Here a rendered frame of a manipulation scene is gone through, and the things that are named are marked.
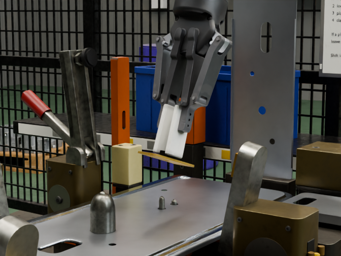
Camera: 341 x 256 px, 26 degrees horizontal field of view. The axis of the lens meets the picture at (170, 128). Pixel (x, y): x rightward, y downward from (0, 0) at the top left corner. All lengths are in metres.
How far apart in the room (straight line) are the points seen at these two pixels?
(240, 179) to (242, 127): 0.39
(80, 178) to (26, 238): 0.48
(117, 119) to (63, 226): 0.27
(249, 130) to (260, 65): 0.11
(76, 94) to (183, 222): 0.26
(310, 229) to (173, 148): 0.25
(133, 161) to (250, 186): 0.32
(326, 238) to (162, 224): 0.21
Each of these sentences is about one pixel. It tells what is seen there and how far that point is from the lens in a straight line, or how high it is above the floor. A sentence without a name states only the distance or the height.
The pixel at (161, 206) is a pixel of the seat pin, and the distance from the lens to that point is 1.03.
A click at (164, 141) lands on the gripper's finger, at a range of 1.04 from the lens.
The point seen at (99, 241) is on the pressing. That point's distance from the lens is 0.90.
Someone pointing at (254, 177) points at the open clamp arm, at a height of 1.08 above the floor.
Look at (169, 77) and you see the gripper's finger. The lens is 1.05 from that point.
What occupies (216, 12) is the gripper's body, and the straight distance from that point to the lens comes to 1.04.
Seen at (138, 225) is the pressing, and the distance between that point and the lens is 0.96.
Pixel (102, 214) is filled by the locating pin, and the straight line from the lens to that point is 0.92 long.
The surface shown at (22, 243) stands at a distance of 0.62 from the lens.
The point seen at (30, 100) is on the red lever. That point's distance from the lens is 1.16.
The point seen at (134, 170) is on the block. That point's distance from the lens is 1.15.
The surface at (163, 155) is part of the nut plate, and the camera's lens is 1.03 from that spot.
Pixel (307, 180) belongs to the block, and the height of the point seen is 1.01.
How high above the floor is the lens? 1.27
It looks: 9 degrees down
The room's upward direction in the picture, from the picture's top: straight up
